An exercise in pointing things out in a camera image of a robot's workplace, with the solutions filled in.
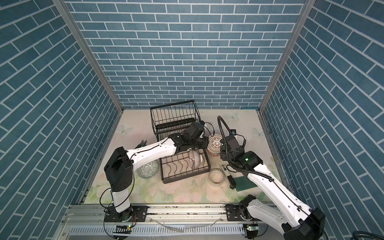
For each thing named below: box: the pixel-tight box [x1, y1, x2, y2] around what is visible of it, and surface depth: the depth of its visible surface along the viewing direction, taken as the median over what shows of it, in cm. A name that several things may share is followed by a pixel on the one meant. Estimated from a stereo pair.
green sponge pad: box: [233, 176, 258, 192], surface depth 83 cm
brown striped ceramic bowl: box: [187, 147, 203, 170], surface depth 87 cm
